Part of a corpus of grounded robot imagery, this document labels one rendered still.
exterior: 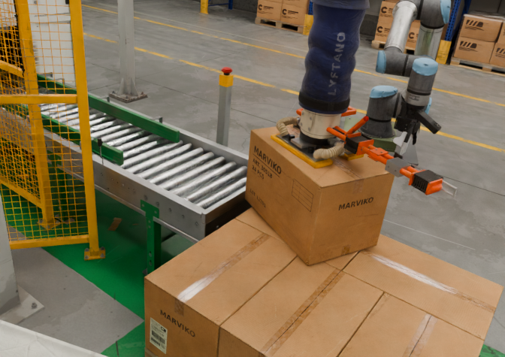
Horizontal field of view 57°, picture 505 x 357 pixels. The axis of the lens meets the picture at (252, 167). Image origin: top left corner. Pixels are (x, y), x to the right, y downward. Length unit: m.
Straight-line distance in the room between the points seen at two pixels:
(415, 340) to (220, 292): 0.76
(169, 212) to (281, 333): 0.96
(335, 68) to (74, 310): 1.78
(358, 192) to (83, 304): 1.56
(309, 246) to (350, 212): 0.23
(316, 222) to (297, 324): 0.42
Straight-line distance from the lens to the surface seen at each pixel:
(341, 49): 1.97
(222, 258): 2.10
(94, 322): 2.63
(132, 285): 2.80
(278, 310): 1.89
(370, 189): 2.08
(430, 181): 1.77
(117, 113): 3.47
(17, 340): 1.17
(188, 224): 2.39
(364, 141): 1.96
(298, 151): 2.11
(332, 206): 1.98
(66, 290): 2.83
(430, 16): 2.53
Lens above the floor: 1.84
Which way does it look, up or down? 27 degrees down
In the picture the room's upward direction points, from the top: 6 degrees clockwise
